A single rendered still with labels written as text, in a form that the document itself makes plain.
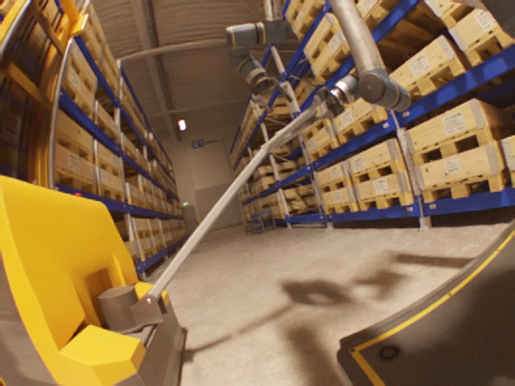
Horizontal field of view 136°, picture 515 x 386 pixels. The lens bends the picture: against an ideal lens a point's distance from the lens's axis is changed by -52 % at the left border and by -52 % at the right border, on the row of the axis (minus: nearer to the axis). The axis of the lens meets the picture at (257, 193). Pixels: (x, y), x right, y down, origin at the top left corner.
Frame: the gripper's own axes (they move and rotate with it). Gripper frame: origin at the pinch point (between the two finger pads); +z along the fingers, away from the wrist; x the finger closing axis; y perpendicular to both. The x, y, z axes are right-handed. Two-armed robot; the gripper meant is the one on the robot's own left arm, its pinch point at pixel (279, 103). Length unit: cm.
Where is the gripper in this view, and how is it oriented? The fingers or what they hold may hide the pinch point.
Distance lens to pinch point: 104.9
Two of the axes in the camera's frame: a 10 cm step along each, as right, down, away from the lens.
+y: 2.2, -1.4, -9.7
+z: 5.9, 8.1, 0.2
